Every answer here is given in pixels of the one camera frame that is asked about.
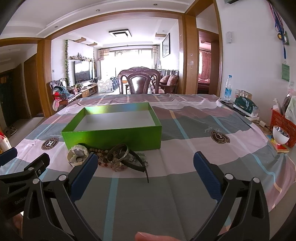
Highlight red plastic basket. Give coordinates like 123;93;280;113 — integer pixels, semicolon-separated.
270;109;296;148

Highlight chair piled with clothes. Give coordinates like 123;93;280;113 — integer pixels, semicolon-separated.
49;78;82;111

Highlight dark green gift box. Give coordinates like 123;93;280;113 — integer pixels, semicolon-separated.
233;96;259;118

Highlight person's thumb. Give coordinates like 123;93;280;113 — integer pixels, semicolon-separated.
134;232;180;241

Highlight brown leather armchair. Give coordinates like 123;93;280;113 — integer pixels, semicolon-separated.
159;75;179;94

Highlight white wrist watch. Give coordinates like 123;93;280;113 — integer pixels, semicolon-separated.
67;145;89;167

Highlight carved wooden dining chair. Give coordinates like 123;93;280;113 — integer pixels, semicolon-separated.
118;67;161;94

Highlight flat screen television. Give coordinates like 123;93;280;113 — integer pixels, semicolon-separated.
74;61;90;83

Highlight plaid bed sheet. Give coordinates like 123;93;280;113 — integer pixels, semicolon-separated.
1;94;295;240

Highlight pink crystal bead bracelet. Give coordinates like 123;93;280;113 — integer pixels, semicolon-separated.
98;159;128;172

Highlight framed wall picture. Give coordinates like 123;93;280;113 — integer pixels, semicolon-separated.
162;33;171;57

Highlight dark green bangle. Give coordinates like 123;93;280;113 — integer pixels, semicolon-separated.
107;144;130;163

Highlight white bowl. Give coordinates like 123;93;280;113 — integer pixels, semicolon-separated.
273;126;290;145

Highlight green wall card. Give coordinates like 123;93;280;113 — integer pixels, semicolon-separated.
281;63;290;81

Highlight green cardboard box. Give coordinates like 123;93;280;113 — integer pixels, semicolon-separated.
61;102;162;151

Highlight clear plastic water bottle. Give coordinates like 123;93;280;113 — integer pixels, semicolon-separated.
223;75;233;102

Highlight wooden tv cabinet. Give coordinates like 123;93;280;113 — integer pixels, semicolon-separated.
81;84;98;98

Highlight medals on blue ribbons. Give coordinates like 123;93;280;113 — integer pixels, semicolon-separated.
268;2;287;63

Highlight black strap wrist watch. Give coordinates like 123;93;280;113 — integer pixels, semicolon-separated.
121;150;149;183

